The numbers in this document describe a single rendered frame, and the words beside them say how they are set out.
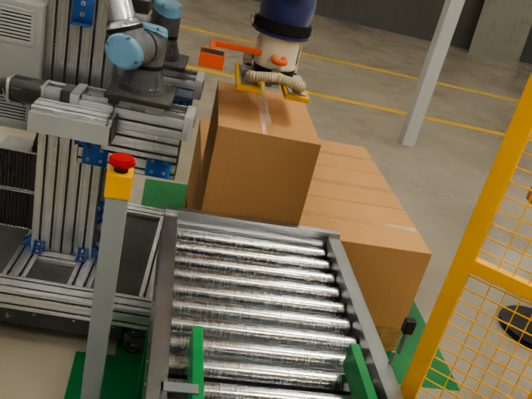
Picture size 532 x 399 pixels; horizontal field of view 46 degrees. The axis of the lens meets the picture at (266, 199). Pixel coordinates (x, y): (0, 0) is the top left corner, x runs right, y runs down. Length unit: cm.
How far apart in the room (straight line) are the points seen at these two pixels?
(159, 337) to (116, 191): 42
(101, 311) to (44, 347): 75
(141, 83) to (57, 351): 110
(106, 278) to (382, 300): 139
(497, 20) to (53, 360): 1115
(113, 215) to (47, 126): 54
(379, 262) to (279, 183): 59
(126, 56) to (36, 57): 47
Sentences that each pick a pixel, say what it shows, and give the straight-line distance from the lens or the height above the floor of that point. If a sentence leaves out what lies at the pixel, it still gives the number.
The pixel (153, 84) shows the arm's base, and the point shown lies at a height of 108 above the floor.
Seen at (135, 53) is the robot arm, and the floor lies 121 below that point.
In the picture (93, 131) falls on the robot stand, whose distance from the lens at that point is 213.
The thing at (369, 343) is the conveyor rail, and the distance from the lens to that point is 198.
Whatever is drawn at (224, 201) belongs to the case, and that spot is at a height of 64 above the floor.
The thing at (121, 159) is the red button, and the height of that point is 104.
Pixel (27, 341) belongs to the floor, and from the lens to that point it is 265.
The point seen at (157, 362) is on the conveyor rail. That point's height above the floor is 60.
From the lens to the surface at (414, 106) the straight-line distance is 579.
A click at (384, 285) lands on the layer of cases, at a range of 278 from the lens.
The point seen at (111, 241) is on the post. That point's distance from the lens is 177.
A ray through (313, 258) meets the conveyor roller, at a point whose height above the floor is 51.
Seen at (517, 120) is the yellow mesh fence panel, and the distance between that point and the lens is 159.
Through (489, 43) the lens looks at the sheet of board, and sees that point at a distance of 1268.
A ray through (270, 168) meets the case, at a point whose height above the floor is 81.
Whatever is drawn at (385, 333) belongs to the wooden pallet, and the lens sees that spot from 294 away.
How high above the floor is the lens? 172
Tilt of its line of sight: 25 degrees down
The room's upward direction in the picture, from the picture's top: 14 degrees clockwise
